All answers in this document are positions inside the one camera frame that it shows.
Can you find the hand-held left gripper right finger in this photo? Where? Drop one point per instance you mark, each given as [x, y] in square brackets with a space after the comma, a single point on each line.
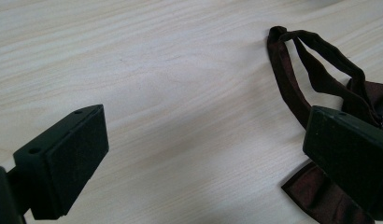
[348, 155]

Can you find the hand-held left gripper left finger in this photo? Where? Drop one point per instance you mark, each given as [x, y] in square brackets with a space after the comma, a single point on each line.
[65, 168]

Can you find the dark red bow tie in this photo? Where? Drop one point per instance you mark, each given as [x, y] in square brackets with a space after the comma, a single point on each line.
[289, 84]

